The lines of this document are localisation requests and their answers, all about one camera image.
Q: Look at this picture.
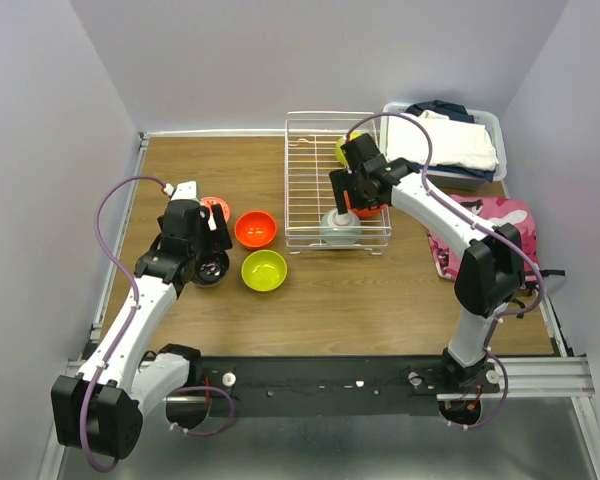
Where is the grey perforated laundry basket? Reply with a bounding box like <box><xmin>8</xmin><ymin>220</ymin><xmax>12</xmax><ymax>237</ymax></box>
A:
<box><xmin>381</xmin><ymin>100</ymin><xmax>507</xmax><ymax>190</ymax></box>

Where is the pink camouflage bag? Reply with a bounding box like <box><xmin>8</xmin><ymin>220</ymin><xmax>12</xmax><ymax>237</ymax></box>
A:
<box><xmin>426</xmin><ymin>193</ymin><xmax>566</xmax><ymax>320</ymax></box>

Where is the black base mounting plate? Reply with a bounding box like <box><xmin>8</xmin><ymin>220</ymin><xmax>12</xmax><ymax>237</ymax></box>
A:
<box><xmin>164</xmin><ymin>354</ymin><xmax>501</xmax><ymax>420</ymax></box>

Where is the white folded towel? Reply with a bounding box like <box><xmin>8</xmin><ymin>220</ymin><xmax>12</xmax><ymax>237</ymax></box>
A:
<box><xmin>386</xmin><ymin>111</ymin><xmax>499</xmax><ymax>172</ymax></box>

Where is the white bowl orange pattern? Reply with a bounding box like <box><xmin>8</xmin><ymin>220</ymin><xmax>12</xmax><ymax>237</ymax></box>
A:
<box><xmin>200</xmin><ymin>196</ymin><xmax>231</xmax><ymax>218</ymax></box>

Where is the lime green bowl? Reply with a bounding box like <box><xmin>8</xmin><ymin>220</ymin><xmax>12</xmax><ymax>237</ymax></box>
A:
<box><xmin>334</xmin><ymin>131</ymin><xmax>361</xmax><ymax>167</ymax></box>
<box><xmin>241</xmin><ymin>249</ymin><xmax>288</xmax><ymax>293</ymax></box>

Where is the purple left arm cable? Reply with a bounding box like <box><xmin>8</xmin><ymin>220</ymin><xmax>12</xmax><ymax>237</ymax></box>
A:
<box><xmin>79</xmin><ymin>175</ymin><xmax>236</xmax><ymax>472</ymax></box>

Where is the aluminium frame rail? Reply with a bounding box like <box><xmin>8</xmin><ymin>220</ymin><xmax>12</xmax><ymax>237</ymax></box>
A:
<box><xmin>426</xmin><ymin>357</ymin><xmax>595</xmax><ymax>401</ymax></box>

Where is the beige floral ceramic bowl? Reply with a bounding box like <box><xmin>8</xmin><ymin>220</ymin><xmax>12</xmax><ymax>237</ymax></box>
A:
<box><xmin>192</xmin><ymin>251</ymin><xmax>230</xmax><ymax>287</ymax></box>

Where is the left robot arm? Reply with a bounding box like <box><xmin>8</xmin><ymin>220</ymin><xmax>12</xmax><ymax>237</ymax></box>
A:
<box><xmin>51</xmin><ymin>199</ymin><xmax>232</xmax><ymax>460</ymax></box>

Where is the white wire dish rack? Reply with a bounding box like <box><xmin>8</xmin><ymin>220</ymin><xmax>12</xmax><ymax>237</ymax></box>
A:
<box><xmin>284</xmin><ymin>110</ymin><xmax>392</xmax><ymax>255</ymax></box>

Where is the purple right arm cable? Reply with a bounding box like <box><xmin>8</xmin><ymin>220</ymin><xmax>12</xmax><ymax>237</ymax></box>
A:
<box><xmin>343</xmin><ymin>112</ymin><xmax>547</xmax><ymax>431</ymax></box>

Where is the dark blue cloth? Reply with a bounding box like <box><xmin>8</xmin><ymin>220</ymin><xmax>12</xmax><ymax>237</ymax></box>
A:
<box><xmin>405</xmin><ymin>100</ymin><xmax>475</xmax><ymax>124</ymax></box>

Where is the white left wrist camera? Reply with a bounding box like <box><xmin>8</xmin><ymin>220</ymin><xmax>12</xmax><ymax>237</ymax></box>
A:
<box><xmin>162</xmin><ymin>181</ymin><xmax>198</xmax><ymax>201</ymax></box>

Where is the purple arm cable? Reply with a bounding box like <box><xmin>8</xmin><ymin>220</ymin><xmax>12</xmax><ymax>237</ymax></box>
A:
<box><xmin>79</xmin><ymin>175</ymin><xmax>236</xmax><ymax>472</ymax></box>
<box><xmin>343</xmin><ymin>112</ymin><xmax>547</xmax><ymax>431</ymax></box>

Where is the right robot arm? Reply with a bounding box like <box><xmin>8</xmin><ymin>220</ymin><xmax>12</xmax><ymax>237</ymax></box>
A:
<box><xmin>329</xmin><ymin>133</ymin><xmax>525</xmax><ymax>392</ymax></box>

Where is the lime green bowl front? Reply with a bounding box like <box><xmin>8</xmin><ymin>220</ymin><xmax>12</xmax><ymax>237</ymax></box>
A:
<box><xmin>334</xmin><ymin>131</ymin><xmax>361</xmax><ymax>167</ymax></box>

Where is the teal checked white bowl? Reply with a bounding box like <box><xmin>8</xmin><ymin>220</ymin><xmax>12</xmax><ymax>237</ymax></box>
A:
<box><xmin>319</xmin><ymin>208</ymin><xmax>361</xmax><ymax>246</ymax></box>

